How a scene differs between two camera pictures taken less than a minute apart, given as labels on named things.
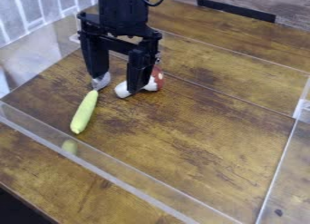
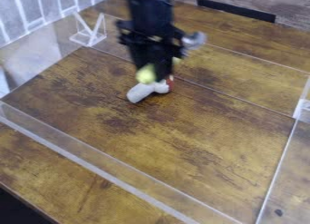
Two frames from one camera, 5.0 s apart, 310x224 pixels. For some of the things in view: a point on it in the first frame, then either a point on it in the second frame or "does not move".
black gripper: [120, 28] -> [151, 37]
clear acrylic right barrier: [286, 205] does not move
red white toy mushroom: [154, 84] -> [138, 92]
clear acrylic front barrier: [159, 192] does not move
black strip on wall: [237, 10] does not move
